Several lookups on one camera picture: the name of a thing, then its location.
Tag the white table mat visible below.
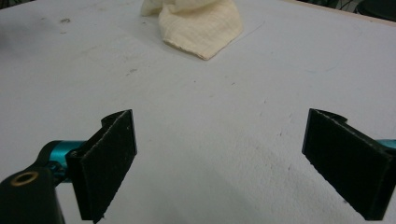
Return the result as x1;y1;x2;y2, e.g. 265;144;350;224
0;0;396;224

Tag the wooden table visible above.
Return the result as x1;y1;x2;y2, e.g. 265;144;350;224
279;0;396;27

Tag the cream cloth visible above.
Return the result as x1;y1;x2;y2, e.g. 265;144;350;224
139;0;244;61

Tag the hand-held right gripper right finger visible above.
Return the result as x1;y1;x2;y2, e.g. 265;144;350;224
302;107;396;221

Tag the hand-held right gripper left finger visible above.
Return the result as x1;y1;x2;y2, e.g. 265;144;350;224
65;109;138;224

